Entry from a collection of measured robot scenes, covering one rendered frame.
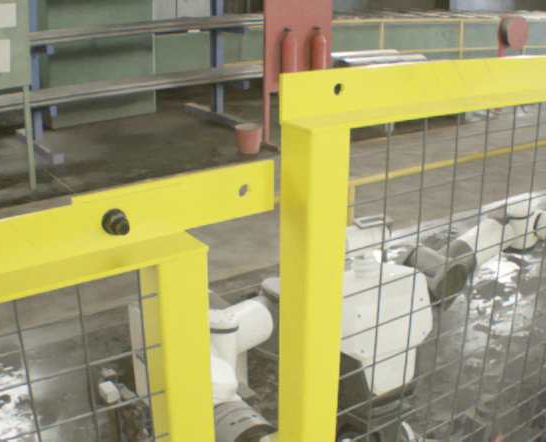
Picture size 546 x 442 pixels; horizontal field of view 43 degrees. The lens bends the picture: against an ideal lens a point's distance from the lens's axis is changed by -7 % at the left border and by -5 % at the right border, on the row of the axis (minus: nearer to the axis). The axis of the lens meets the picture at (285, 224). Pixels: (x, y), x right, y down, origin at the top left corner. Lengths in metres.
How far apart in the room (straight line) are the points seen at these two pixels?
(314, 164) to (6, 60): 6.10
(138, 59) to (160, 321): 9.16
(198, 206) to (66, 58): 8.72
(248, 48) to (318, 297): 10.60
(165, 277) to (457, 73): 0.43
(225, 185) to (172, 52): 9.97
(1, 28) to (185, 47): 4.59
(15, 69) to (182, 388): 6.15
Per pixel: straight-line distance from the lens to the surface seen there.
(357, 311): 1.54
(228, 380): 1.06
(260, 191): 0.73
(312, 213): 0.71
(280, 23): 8.02
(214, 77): 8.69
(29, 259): 0.63
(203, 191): 0.69
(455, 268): 1.74
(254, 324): 1.41
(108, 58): 9.60
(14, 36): 6.72
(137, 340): 2.48
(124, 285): 4.87
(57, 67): 9.36
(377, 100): 0.79
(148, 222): 0.67
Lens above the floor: 2.05
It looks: 21 degrees down
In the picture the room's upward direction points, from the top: 1 degrees clockwise
